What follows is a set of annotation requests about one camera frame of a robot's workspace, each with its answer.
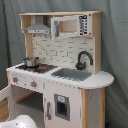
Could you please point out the grey range hood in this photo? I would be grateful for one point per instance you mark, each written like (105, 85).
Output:
(39, 27)

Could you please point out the right red stove knob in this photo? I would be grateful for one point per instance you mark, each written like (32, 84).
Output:
(33, 84)

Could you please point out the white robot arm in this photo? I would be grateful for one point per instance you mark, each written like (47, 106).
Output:
(22, 121)

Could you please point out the white fridge door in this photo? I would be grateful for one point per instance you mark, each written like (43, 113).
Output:
(62, 106)

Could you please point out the wooden toy kitchen unit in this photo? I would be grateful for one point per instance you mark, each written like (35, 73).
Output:
(62, 53)

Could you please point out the silver toy pot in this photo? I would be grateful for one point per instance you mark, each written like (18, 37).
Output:
(31, 61)

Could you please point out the white microwave door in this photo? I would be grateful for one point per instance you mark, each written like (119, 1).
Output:
(70, 26)

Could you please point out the black toy stovetop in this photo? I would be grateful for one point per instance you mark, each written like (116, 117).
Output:
(40, 68)

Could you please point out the grey toy sink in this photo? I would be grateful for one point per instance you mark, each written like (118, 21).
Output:
(73, 74)

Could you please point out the white oven door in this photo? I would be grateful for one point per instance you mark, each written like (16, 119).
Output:
(6, 105)

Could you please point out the red stove knob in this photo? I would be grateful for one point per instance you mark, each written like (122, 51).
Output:
(33, 84)
(15, 79)

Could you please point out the black toy faucet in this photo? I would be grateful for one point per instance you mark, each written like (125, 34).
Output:
(82, 57)

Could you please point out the left red stove knob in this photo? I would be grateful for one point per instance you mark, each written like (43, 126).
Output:
(15, 79)

